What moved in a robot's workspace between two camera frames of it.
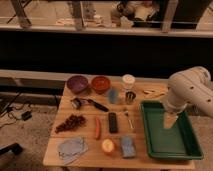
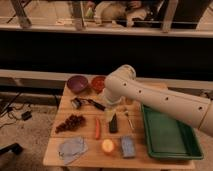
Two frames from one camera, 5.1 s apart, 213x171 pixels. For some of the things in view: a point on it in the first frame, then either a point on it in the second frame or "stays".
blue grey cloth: x=71 y=148 stays
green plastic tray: x=180 y=142 stays
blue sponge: x=128 y=146 stays
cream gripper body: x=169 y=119 -> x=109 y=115
